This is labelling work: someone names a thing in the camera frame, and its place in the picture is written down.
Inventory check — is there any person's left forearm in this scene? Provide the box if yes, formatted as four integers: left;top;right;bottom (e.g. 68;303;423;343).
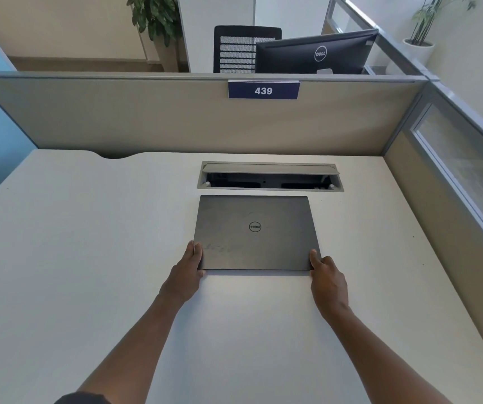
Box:
77;291;194;404

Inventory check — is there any person's right hand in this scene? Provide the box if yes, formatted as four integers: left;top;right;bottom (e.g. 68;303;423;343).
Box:
308;249;350;320

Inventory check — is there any dark grey laptop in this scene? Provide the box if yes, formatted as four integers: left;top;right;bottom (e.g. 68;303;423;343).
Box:
194;195;322;272

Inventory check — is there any person's left hand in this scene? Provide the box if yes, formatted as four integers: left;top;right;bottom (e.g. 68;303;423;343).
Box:
159;241;207;304

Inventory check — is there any black computer monitor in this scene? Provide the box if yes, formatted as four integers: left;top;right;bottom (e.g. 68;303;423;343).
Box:
254;29;380;75

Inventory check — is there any grey desk cable box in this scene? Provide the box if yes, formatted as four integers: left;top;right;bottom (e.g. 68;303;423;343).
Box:
197;160;345;193

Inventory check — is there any grey framed glass partition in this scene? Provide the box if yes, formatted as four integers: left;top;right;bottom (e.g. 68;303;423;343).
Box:
321;0;441;82

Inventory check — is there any leafy plant in beige pot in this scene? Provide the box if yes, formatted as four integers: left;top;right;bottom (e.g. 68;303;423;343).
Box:
126;0;183;73

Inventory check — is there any blue number sign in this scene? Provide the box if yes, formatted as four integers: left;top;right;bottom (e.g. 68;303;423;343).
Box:
227;79;301;100

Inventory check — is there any black mesh office chair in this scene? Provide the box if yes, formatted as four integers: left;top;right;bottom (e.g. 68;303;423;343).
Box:
213;25;282;74

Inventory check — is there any white desk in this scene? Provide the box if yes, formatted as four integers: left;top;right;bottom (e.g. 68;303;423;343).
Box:
0;149;483;404

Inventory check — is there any dark shirt sleeve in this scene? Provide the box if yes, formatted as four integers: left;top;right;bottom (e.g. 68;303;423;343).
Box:
54;392;112;404

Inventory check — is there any bamboo plant in white pot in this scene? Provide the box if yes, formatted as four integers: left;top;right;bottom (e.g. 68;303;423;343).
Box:
386;0;477;76

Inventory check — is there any beige partition with frosted glass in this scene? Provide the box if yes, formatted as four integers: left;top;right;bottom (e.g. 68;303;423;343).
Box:
382;79;483;333

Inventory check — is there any person's right forearm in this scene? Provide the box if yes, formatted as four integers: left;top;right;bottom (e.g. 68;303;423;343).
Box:
320;305;453;404

